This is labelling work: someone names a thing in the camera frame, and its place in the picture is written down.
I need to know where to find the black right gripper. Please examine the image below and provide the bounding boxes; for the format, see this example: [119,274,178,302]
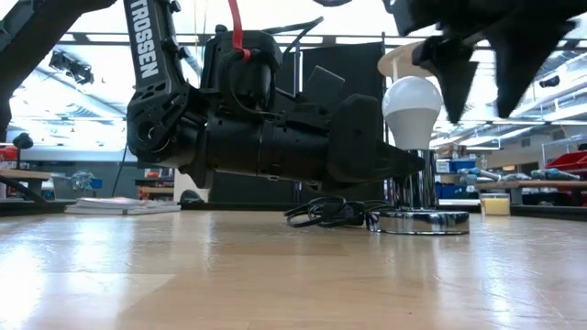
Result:
[384,0,587,125]

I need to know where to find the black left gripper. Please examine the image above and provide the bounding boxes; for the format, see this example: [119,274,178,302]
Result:
[183,65,426,193]

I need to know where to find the white lightbulb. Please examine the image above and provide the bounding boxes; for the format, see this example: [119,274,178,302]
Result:
[381,75,444,151]

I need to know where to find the chrome lamp base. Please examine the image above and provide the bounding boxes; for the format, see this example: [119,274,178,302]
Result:
[365,148,471,237]

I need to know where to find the blue storage bin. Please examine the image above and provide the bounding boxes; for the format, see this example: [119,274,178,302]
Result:
[449,158,478,174]

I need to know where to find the blue-grey tool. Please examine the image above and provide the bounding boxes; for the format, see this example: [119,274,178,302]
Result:
[457,166,502,182]
[530,168,581,182]

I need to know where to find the black partition panel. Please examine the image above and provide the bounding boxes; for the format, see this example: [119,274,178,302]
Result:
[208,41,387,205]

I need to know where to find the yellow candle jar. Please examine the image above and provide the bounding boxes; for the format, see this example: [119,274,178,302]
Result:
[479,192,512,217]

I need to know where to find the red storage bin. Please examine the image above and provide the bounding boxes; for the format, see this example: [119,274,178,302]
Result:
[544,150,587,173]

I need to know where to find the wooden workbench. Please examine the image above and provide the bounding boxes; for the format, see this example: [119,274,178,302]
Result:
[475,180,587,206]

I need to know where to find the black dome object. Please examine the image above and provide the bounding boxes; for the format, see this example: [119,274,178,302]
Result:
[178,188,206,205]

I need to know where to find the white cabinet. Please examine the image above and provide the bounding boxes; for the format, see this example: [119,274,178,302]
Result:
[172,170,211,204]

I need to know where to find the wooden side table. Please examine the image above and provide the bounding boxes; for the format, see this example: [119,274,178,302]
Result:
[0,168,52,203]

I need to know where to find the black round desk lamp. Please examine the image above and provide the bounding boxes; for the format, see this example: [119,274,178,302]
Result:
[12,132,35,171]

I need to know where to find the black lamp power cord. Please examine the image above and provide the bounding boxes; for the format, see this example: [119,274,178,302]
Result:
[283,195,395,229]

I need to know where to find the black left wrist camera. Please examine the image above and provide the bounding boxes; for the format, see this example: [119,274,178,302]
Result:
[201,25,283,118]

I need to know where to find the red cable strap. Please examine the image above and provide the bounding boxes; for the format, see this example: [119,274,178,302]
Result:
[227,0,252,63]

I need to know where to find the black hanging camera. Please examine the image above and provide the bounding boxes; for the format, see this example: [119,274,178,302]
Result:
[49,49,95,86]

